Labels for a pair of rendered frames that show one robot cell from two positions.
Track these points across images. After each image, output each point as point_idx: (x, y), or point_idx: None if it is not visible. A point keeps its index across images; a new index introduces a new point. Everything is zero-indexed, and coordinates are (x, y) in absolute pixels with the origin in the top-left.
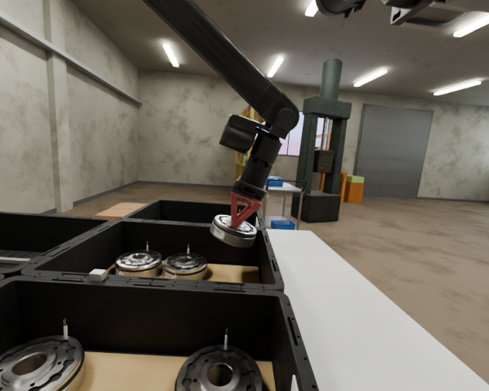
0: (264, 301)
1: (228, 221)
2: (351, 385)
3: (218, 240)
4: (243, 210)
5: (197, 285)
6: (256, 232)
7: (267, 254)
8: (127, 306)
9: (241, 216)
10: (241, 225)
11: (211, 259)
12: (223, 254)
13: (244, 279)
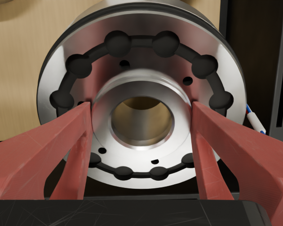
0: None
1: (105, 89)
2: None
3: (257, 21)
4: (200, 171)
5: None
6: (127, 187)
7: (46, 194)
8: None
9: (73, 165)
10: (110, 142)
11: (232, 3)
12: (235, 40)
13: (142, 101)
